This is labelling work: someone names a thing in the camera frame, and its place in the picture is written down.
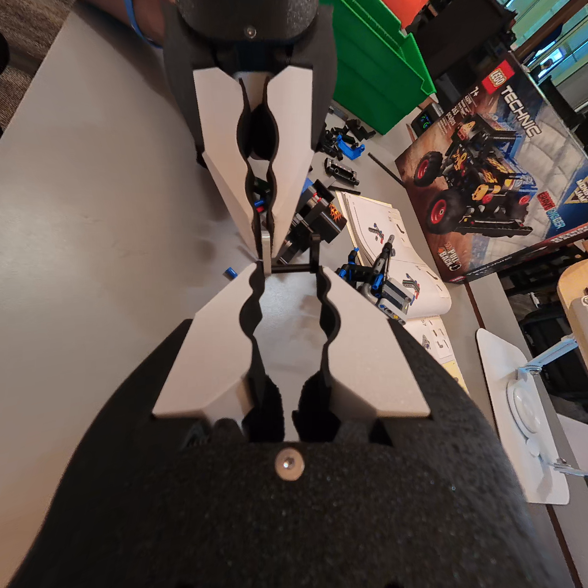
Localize monster truck toy set box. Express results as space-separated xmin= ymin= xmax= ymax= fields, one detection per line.
xmin=395 ymin=51 xmax=588 ymax=283

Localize building instruction booklet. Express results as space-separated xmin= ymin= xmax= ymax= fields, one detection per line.
xmin=335 ymin=190 xmax=470 ymax=396

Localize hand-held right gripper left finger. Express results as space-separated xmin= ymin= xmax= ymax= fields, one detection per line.
xmin=152 ymin=263 xmax=286 ymax=444

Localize thin black toy axle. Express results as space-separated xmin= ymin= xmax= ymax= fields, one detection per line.
xmin=271 ymin=233 xmax=321 ymax=274

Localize orange plastic container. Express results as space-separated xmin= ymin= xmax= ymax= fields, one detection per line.
xmin=383 ymin=0 xmax=430 ymax=29

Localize long black toy axle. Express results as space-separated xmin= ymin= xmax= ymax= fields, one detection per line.
xmin=367 ymin=153 xmax=406 ymax=187

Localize stacked green plastic bins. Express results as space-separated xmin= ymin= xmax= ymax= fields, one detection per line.
xmin=322 ymin=0 xmax=436 ymax=136

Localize black device lit screen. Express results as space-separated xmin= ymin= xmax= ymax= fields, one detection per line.
xmin=410 ymin=103 xmax=444 ymax=138

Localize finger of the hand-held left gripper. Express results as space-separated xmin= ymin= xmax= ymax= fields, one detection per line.
xmin=263 ymin=64 xmax=318 ymax=262
xmin=193 ymin=66 xmax=260 ymax=262

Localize pile of Lego parts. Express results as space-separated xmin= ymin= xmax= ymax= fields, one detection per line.
xmin=250 ymin=177 xmax=347 ymax=265

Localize person's left forearm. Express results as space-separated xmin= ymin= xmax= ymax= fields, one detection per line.
xmin=85 ymin=0 xmax=167 ymax=47

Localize blue toy panel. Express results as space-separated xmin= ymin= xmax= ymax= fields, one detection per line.
xmin=335 ymin=135 xmax=366 ymax=160

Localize blue wristband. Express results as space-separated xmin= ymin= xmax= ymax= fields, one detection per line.
xmin=123 ymin=0 xmax=162 ymax=49

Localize toy chassis with grey motor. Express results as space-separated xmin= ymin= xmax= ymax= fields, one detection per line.
xmin=335 ymin=234 xmax=414 ymax=324

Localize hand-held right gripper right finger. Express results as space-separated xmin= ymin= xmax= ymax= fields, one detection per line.
xmin=293 ymin=266 xmax=432 ymax=444

